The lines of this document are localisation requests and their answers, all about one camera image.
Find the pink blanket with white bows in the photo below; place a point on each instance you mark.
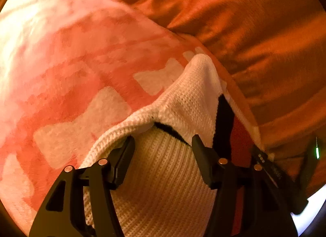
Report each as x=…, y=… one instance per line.
x=76, y=68

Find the orange satin cover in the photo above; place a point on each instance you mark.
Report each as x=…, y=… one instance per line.
x=242, y=28

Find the white knitted sweater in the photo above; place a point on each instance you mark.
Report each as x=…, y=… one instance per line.
x=175, y=104

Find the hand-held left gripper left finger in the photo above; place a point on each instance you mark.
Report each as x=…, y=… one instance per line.
x=125, y=156

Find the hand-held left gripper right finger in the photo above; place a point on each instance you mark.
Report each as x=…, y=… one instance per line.
x=202, y=159

